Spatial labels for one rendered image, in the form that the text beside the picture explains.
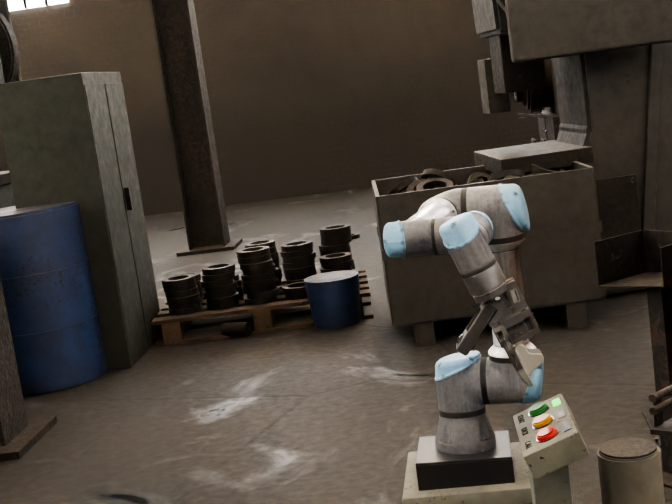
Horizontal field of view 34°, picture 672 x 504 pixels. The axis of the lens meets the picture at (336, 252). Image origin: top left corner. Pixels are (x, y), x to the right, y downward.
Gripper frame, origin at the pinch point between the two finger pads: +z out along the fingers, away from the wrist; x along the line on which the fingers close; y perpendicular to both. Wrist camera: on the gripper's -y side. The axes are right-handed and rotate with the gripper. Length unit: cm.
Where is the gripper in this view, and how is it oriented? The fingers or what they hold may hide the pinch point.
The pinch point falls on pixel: (525, 381)
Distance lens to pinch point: 219.3
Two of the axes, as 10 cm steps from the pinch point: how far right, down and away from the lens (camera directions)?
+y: 8.8, -4.5, -1.4
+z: 4.7, 8.8, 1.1
